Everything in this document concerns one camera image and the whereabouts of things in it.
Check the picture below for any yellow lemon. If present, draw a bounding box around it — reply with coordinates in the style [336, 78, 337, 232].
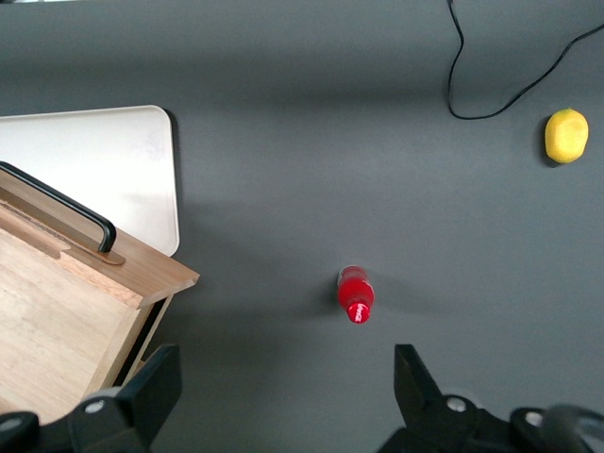
[545, 108, 591, 165]

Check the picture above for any thin black loose cable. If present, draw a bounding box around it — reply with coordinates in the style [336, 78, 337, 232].
[445, 0, 604, 121]

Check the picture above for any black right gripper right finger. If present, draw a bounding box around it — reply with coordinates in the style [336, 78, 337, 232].
[377, 344, 554, 453]

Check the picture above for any beige plastic tray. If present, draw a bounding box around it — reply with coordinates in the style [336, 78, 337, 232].
[0, 104, 181, 259]

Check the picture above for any red bottle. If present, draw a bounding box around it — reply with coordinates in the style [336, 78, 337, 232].
[336, 264, 377, 327]

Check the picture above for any black metal drawer handle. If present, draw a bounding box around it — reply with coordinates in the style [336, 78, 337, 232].
[0, 160, 126, 267]

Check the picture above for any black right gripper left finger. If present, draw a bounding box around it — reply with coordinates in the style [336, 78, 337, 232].
[0, 344, 183, 453]

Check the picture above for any wooden drawer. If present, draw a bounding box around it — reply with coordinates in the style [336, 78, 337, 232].
[0, 160, 200, 426]

